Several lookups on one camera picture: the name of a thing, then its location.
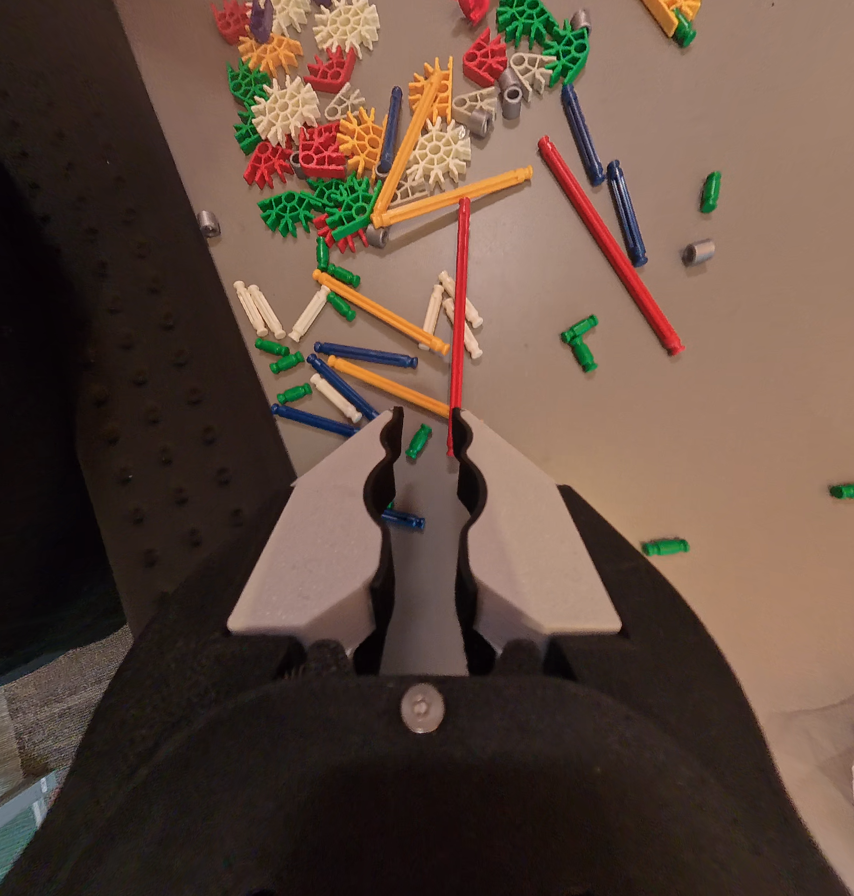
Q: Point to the green toy connector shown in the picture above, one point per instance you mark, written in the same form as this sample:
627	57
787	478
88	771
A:
567	56
525	17

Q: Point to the red long toy rod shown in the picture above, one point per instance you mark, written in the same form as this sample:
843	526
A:
609	245

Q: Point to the black mesh chair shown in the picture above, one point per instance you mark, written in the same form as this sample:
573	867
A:
119	350

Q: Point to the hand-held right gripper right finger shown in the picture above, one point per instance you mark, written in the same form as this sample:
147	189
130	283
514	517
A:
539	560

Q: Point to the heap of mixed toy rods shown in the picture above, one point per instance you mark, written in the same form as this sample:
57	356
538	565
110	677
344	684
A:
385	313

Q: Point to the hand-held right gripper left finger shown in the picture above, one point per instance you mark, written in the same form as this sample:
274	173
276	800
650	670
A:
308	560

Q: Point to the purple toy clip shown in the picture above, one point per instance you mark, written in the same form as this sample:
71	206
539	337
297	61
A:
262	17

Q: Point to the red toy spool piece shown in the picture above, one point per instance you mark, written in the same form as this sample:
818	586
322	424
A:
474	10

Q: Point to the grey toy spacer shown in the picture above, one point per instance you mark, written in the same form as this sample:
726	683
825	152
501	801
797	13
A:
208	224
698	252
581	19

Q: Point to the yellow toy connector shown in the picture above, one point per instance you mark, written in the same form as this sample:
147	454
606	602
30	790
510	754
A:
668	10

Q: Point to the green short toy rod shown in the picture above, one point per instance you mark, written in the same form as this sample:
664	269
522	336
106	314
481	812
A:
710	192
579	329
850	490
586	357
665	547
684	31

